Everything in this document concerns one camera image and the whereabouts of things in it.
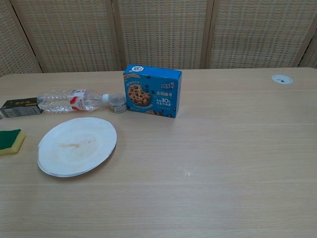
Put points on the white round plate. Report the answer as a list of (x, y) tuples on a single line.
[(77, 148)]

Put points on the yellow green sponge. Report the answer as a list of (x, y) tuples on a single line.
[(10, 139)]

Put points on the blue cookie box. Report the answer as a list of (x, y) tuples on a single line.
[(151, 91)]

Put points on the small glass jar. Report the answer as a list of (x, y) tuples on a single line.
[(117, 102)]

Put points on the woven folding screen panel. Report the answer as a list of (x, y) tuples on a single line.
[(257, 32), (74, 37), (310, 54), (12, 49), (163, 32)]

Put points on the clear plastic water bottle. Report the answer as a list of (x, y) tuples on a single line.
[(62, 101)]

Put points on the black box with gold print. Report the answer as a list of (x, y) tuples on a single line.
[(17, 107)]

